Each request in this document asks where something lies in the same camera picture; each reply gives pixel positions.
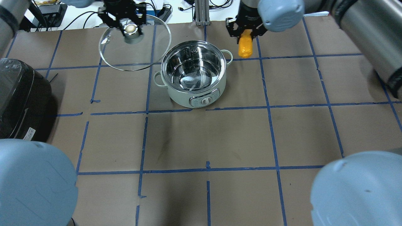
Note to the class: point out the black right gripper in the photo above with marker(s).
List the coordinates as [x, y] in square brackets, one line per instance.
[248, 16]

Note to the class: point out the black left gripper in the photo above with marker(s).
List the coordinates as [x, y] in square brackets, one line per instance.
[121, 6]

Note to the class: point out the yellow corn cob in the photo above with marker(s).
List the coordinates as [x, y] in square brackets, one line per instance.
[245, 44]

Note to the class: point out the clear glass pot lid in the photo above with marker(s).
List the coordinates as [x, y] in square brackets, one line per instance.
[135, 47]

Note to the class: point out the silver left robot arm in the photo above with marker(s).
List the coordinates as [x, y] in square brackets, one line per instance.
[38, 181]

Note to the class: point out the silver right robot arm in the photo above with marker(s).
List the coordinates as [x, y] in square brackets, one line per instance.
[304, 126]

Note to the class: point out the pale green electric pot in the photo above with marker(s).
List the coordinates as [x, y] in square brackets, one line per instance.
[194, 73]

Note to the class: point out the black power adapter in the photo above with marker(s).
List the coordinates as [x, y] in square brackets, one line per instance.
[53, 15]

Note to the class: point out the black rice cooker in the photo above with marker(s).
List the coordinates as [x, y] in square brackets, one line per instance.
[24, 95]

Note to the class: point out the aluminium frame post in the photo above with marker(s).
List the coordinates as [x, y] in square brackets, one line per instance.
[202, 13]

